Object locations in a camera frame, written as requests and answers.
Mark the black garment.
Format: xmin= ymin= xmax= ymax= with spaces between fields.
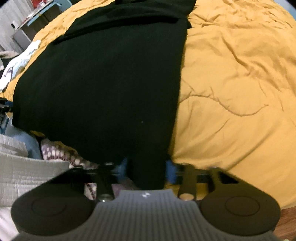
xmin=12 ymin=1 xmax=195 ymax=190

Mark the purple polka dot cloth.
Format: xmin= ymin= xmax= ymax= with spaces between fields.
xmin=41 ymin=138 xmax=100 ymax=200

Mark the white quilted storage box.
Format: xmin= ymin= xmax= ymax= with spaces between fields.
xmin=1 ymin=135 xmax=69 ymax=240

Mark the white patterned cloth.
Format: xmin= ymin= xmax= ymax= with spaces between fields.
xmin=1 ymin=40 xmax=41 ymax=92

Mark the blue white desk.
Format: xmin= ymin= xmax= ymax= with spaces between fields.
xmin=13 ymin=0 xmax=72 ymax=51

